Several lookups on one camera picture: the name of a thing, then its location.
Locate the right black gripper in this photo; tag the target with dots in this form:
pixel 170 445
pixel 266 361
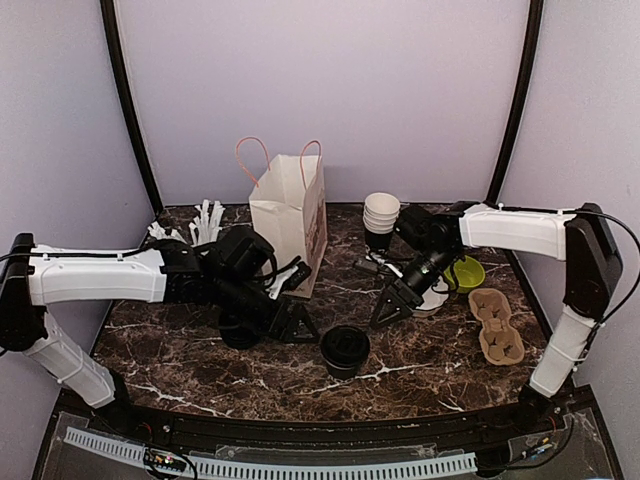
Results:
pixel 402 291

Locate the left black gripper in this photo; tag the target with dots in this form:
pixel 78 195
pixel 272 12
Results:
pixel 282 332

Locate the black paper coffee cup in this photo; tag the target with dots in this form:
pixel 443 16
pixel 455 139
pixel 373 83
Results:
pixel 344 349

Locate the stack of black cup lids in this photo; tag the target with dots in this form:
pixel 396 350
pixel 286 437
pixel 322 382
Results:
pixel 234 334

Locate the stack of paper coffee cups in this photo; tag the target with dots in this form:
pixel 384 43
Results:
pixel 381 210

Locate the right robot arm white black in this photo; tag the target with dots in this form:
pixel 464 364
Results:
pixel 580 239

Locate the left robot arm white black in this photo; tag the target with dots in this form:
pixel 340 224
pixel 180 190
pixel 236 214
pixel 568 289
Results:
pixel 36 276

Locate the white scalloped dish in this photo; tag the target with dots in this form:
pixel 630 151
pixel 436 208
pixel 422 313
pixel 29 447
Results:
pixel 432 302

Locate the green bowl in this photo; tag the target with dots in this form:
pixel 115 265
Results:
pixel 469 273

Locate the brown cardboard cup carrier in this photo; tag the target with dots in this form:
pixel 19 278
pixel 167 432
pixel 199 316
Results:
pixel 500 343

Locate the white paper gift bag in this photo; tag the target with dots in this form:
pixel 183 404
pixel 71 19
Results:
pixel 288 208

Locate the bundle of wrapped white straws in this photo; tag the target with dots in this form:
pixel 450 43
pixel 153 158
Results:
pixel 203 228

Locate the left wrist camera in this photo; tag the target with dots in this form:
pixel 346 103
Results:
pixel 289 277

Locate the right black frame post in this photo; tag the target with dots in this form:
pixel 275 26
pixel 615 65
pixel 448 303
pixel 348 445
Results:
pixel 530 43

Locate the black frame post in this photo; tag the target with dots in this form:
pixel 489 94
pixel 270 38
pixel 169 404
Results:
pixel 127 105
pixel 530 43

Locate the left black frame post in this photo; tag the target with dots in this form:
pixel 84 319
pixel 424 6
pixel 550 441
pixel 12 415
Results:
pixel 127 105

